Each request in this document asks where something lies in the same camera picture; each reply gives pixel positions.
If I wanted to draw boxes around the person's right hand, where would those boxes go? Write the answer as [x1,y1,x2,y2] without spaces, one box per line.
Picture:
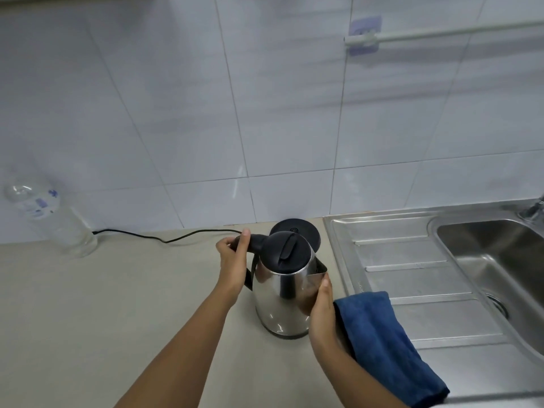
[308,275,357,361]

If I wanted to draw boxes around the person's left hand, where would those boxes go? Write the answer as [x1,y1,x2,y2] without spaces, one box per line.
[215,229,252,309]

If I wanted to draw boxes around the stainless steel electric kettle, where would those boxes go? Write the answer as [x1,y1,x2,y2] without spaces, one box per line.
[231,231,329,340]

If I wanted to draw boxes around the blue cleaning cloth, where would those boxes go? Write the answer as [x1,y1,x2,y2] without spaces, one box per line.
[333,291,451,408]

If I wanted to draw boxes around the person's left forearm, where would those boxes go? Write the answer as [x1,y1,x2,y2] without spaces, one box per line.
[112,288,244,408]

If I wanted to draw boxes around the person's right forearm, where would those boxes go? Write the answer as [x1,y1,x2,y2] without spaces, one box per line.
[314,342,411,408]

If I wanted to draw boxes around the black round kettle base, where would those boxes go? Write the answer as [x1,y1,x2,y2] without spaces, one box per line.
[269,217,324,256]

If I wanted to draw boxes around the stainless steel sink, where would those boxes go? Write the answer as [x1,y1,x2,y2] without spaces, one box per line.
[322,199,544,381]

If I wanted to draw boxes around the clear plastic water bottle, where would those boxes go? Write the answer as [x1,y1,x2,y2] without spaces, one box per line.
[4,165,99,258]

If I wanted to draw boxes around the chrome faucet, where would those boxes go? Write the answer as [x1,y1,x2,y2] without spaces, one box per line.
[517,194,544,222]

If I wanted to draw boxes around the black power cord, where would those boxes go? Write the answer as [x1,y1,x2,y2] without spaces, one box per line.
[91,228,252,245]

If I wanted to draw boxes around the clear adhesive rail mount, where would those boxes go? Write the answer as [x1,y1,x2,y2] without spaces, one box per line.
[348,16,383,55]

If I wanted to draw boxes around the white towel rail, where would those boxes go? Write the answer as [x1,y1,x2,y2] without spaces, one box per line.
[344,19,544,47]

